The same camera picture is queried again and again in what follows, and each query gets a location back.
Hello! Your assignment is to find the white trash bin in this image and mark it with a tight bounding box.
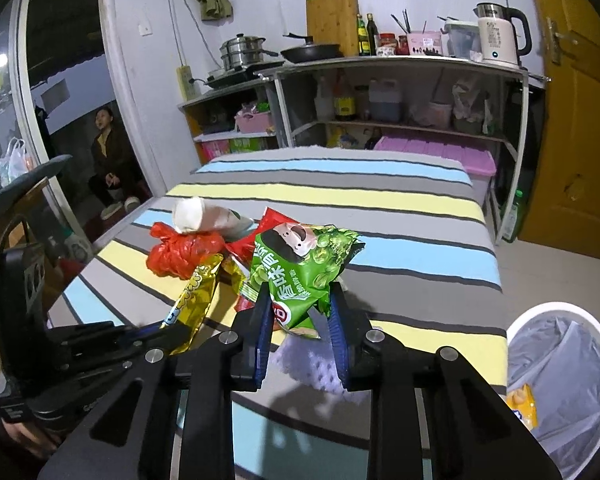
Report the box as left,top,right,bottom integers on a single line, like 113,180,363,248
505,301,600,480

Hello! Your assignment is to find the pink utensil holder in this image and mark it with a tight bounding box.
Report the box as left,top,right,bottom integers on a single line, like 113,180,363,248
407,30,443,56

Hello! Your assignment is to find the wall power strip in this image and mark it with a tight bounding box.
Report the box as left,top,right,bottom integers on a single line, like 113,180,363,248
176,65,196,101

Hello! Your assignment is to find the red lid jar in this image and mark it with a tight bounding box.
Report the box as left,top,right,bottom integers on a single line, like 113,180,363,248
376,32,398,56

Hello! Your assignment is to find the white electric kettle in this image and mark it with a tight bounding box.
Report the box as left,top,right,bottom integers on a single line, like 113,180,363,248
474,2,532,66

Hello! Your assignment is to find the striped tablecloth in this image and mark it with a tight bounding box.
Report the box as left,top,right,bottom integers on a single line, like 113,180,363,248
50,146,507,479

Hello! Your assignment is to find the clear plastic container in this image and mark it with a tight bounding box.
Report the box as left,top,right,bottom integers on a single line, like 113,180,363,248
442,20,482,62

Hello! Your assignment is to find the red plastic bag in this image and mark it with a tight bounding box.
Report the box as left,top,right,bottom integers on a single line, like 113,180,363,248
146,222,225,280

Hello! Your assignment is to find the induction cooker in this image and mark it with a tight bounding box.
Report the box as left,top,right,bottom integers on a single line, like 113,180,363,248
189,61,284,90

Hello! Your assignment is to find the pink basket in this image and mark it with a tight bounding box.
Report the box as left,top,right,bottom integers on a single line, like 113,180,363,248
235,112,275,133

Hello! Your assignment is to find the yellow wooden door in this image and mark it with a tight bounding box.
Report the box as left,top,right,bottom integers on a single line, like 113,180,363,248
520,0,600,259

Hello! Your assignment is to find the steel steamer pot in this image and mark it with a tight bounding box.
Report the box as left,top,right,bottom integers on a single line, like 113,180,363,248
220,34,279,70

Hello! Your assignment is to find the white paper cup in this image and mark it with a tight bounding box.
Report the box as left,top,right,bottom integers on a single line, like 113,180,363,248
172,196,254,237

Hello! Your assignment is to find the operator left hand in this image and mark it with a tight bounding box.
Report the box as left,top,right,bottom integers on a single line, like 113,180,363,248
2,420,58,460

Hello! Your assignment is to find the seated person in background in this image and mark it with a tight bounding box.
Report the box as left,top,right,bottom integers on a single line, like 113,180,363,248
87,106,147,221

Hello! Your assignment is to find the white metal shelf rack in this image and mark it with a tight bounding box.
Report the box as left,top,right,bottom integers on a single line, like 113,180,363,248
259,55,541,243

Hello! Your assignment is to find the green snack bag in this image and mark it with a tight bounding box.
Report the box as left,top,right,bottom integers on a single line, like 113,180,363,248
240,222,364,339

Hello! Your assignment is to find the wooden cutting board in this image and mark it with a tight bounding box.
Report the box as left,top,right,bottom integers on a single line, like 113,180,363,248
306,0,358,56

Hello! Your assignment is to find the dark sauce bottle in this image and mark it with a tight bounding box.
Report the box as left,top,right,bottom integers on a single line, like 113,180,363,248
366,13,380,55

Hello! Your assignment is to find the grey bin liner bag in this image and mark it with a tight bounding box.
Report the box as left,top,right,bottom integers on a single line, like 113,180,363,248
507,309,600,470

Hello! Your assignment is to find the green oil bottle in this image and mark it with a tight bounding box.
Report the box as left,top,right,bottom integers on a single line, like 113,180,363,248
356,14,370,56

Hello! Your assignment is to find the black frying pan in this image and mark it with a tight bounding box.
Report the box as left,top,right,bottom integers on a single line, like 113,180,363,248
280,32,343,64

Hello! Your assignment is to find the green bottle on floor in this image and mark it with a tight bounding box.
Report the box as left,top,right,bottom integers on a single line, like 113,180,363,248
502,190,526,243

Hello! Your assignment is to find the blue liquid jug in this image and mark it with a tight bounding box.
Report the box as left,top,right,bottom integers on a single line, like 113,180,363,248
368,79,402,122

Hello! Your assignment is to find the yellow snack wrapper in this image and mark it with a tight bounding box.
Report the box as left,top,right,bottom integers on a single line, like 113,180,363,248
160,254,223,356

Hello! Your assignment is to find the pink lid storage box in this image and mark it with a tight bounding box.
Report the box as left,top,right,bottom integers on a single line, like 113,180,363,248
372,134,499,206

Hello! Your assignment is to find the wooden side shelf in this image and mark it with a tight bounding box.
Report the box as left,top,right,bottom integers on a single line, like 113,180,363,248
178,80,286,165

